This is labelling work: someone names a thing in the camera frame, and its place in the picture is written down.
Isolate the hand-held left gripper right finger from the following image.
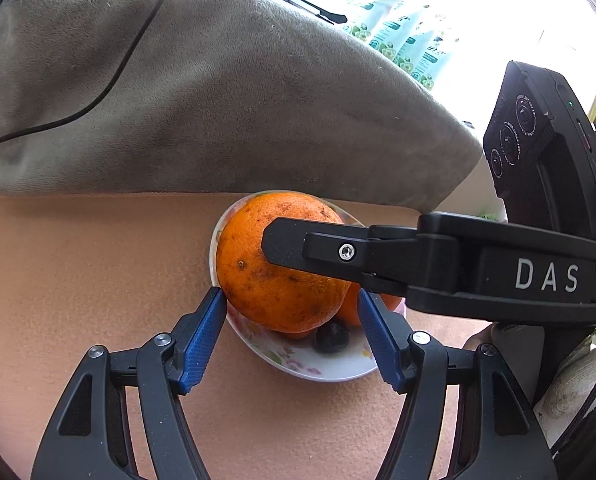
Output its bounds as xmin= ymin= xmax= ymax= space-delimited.
xmin=357 ymin=289 xmax=559 ymax=480

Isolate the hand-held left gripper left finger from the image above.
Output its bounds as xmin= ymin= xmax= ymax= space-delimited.
xmin=30 ymin=286 xmax=227 ymax=480

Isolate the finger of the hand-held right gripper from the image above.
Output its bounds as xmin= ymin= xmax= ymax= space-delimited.
xmin=261 ymin=216 xmax=429 ymax=287

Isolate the dark purple grape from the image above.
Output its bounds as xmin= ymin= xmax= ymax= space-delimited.
xmin=312 ymin=321 xmax=351 ymax=355

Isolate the large spotted orange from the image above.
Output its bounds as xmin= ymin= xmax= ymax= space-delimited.
xmin=216 ymin=192 xmax=353 ymax=334

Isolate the white floral plate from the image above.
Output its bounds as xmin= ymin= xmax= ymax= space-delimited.
xmin=209 ymin=190 xmax=409 ymax=384

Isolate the person's right hand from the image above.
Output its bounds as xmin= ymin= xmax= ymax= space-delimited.
xmin=462 ymin=324 xmax=596 ymax=461

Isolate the grey cushion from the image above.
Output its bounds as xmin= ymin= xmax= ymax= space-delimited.
xmin=0 ymin=0 xmax=485 ymax=214

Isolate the row of green white packets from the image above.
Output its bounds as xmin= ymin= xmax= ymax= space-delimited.
xmin=342 ymin=0 xmax=471 ymax=95

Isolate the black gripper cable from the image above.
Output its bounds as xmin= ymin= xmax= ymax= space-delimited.
xmin=550 ymin=317 xmax=596 ymax=463

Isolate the long black cable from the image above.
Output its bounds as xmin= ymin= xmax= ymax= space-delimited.
xmin=0 ymin=0 xmax=189 ymax=149

